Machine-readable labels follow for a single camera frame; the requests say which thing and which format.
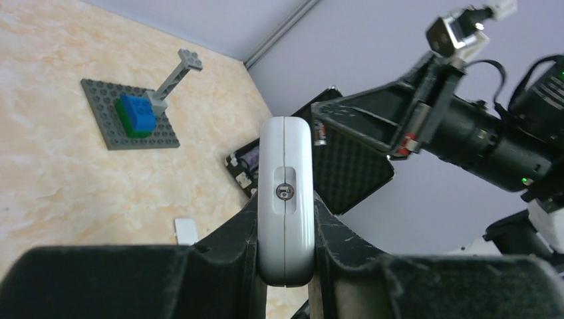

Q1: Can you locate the blue lego brick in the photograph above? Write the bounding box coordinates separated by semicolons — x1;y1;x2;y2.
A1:
114;95;156;138

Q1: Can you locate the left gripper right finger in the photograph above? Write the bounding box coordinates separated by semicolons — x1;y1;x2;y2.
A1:
309;197;563;318

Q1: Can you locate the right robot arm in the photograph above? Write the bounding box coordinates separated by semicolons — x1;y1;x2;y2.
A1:
311;51;563;270

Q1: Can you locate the grey lego tower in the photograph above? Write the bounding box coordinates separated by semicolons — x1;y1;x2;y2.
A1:
142;49;203;117

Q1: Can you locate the white battery cover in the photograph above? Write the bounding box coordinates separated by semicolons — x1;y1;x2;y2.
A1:
174;217;199;245

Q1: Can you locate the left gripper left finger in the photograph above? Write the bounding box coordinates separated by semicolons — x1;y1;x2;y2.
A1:
1;198;267;318

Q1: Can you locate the grey lego baseplate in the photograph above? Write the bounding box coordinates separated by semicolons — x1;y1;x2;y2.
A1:
80;78;180;151

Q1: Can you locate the black poker chip case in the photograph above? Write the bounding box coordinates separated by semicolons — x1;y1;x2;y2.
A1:
225;87;396;216

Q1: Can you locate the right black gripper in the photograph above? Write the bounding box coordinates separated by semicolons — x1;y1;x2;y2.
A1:
311;51;465;158

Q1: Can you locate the white remote control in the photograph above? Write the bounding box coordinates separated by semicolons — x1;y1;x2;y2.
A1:
257;116;315;287

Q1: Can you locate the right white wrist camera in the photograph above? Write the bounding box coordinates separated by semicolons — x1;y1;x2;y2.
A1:
426;0;517;62

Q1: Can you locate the battery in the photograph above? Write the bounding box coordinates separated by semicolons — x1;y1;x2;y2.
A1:
313;120;327;146

